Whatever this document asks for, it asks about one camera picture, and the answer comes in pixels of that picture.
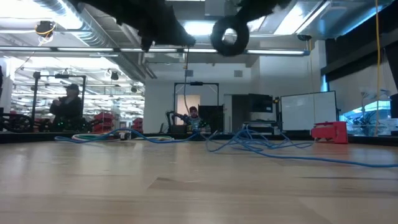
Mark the black cabinet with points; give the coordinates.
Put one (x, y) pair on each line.
(259, 104)

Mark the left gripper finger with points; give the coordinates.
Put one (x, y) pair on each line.
(146, 43)
(174, 35)

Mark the white whiteboard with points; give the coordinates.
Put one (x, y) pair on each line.
(308, 110)

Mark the red storage bin rack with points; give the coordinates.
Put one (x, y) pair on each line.
(138, 124)
(104, 119)

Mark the person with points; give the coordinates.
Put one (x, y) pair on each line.
(194, 119)
(66, 109)

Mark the black box tower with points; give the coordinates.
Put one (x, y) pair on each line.
(214, 113)

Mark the long ceiling light bar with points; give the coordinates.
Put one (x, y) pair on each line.
(273, 52)

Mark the ceiling security camera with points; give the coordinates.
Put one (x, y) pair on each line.
(304, 37)

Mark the silver ventilation duct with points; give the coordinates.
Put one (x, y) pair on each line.
(130, 67)

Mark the black ceiling spot lamp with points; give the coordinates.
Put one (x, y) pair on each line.
(134, 89)
(114, 76)

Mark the grey wall vent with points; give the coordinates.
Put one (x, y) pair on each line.
(238, 73)
(188, 73)

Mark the small white connector plug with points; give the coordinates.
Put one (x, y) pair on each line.
(125, 136)

